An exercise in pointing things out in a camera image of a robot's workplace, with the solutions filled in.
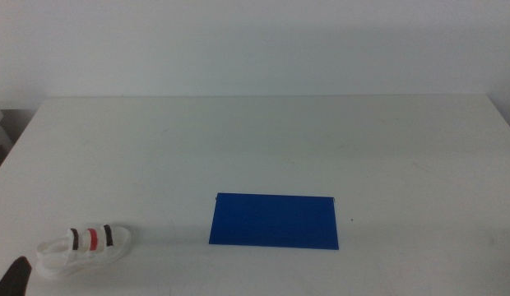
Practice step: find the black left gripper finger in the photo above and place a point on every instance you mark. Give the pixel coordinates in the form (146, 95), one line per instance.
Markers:
(14, 279)

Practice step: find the blue rectangular mat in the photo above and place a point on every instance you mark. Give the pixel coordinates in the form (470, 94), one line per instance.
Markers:
(275, 222)

